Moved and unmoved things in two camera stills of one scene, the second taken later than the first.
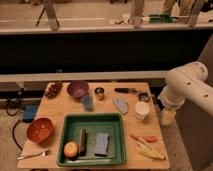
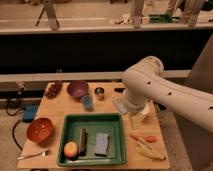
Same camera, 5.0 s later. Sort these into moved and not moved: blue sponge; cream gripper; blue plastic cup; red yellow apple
Moved: cream gripper
Not moved: red yellow apple; blue sponge; blue plastic cup
